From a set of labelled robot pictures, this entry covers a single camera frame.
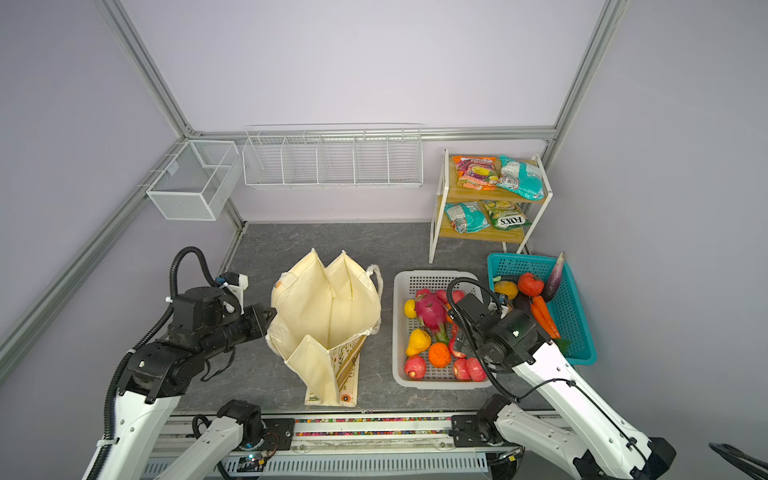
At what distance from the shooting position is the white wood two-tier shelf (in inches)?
32.3

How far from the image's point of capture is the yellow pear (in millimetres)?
845

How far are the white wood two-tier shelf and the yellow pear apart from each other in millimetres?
311
